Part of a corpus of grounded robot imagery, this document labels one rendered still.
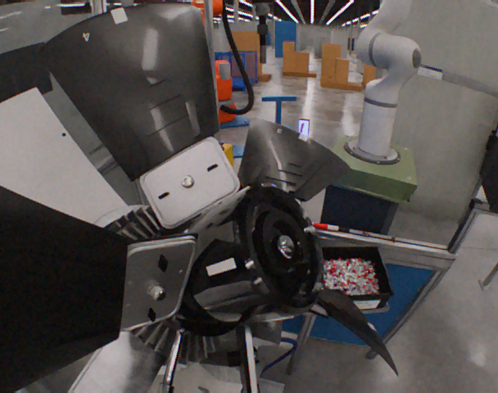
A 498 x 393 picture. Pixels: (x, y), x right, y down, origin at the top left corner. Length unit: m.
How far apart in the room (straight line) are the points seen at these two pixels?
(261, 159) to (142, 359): 0.33
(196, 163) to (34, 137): 0.32
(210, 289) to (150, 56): 0.25
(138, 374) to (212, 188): 0.22
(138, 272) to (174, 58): 0.23
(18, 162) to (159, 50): 0.28
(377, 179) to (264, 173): 0.52
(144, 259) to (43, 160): 0.32
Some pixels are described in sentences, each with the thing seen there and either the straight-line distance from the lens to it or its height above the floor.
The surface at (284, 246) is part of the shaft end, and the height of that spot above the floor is 1.23.
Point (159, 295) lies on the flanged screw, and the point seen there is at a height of 1.23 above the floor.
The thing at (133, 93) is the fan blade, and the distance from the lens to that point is 0.29.
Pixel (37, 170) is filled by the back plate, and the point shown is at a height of 1.24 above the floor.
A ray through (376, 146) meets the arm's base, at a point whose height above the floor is 1.05.
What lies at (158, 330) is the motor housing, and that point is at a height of 1.11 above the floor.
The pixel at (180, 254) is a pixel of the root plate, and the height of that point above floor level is 1.24.
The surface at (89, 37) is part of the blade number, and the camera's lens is 0.36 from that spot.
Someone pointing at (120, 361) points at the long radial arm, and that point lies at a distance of 0.30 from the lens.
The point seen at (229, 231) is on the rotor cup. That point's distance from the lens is 0.19.
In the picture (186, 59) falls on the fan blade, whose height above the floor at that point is 1.36.
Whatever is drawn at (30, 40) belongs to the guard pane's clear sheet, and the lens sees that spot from 0.89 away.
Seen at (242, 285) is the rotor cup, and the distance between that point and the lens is 0.18.
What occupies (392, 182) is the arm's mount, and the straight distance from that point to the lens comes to 0.84.
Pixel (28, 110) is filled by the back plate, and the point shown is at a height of 1.33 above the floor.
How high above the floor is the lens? 1.38
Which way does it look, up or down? 35 degrees down
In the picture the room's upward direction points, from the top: 2 degrees counter-clockwise
